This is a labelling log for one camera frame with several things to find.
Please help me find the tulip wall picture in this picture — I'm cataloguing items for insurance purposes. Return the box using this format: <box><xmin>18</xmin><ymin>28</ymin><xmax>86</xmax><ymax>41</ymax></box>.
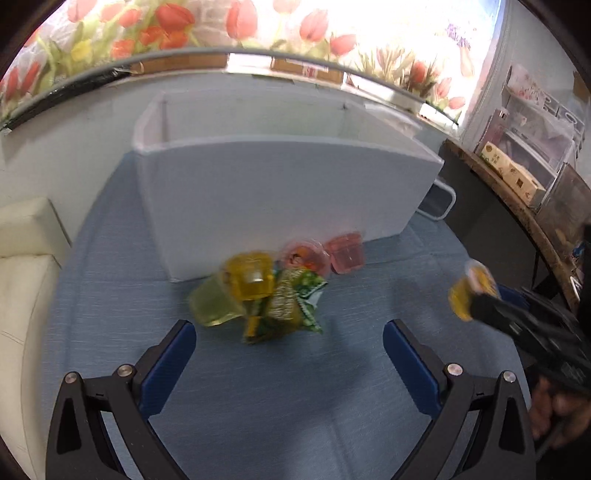
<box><xmin>1</xmin><ymin>1</ymin><xmax>504</xmax><ymax>126</ymax></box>

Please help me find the pale yellow jelly cup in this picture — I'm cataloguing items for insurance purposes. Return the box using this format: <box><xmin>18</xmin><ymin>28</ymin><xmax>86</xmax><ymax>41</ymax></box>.
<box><xmin>187</xmin><ymin>273</ymin><xmax>246</xmax><ymax>327</ymax></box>

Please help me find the pink jelly cup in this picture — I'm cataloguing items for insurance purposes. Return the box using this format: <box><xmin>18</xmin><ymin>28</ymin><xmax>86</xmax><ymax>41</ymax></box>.
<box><xmin>324</xmin><ymin>232</ymin><xmax>365</xmax><ymax>275</ymax></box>
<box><xmin>280</xmin><ymin>239</ymin><xmax>331</xmax><ymax>278</ymax></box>

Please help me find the wooden shelf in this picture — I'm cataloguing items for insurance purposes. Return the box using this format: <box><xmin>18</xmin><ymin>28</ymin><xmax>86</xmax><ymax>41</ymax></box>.
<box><xmin>440</xmin><ymin>139</ymin><xmax>579</xmax><ymax>311</ymax></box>

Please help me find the yellow patterned box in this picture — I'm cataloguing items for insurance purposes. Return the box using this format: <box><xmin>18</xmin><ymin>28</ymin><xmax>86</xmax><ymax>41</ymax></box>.
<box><xmin>480</xmin><ymin>142</ymin><xmax>546</xmax><ymax>210</ymax></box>

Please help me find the white framed black tray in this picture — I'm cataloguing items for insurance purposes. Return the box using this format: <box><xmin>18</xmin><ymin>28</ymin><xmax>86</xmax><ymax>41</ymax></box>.
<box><xmin>417</xmin><ymin>178</ymin><xmax>457</xmax><ymax>221</ymax></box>

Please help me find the white leather sofa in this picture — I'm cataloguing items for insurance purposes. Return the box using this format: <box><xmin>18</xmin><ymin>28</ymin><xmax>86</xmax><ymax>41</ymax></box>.
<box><xmin>1</xmin><ymin>197</ymin><xmax>70</xmax><ymax>479</ymax></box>

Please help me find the orange yellow jelly cup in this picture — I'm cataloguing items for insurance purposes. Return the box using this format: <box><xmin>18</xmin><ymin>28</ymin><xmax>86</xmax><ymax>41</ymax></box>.
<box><xmin>223</xmin><ymin>251</ymin><xmax>274</xmax><ymax>302</ymax></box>

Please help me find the white cardboard box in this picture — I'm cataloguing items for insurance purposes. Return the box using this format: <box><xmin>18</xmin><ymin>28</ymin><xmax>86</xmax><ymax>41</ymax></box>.
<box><xmin>132</xmin><ymin>88</ymin><xmax>444</xmax><ymax>282</ymax></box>

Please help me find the person's right hand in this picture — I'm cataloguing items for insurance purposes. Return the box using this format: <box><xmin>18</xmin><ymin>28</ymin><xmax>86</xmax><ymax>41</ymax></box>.
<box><xmin>529</xmin><ymin>376</ymin><xmax>590</xmax><ymax>448</ymax></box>

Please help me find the small green seaweed snack bag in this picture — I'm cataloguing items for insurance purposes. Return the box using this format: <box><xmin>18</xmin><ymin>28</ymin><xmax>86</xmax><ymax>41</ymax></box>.
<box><xmin>243</xmin><ymin>267</ymin><xmax>328</xmax><ymax>344</ymax></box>

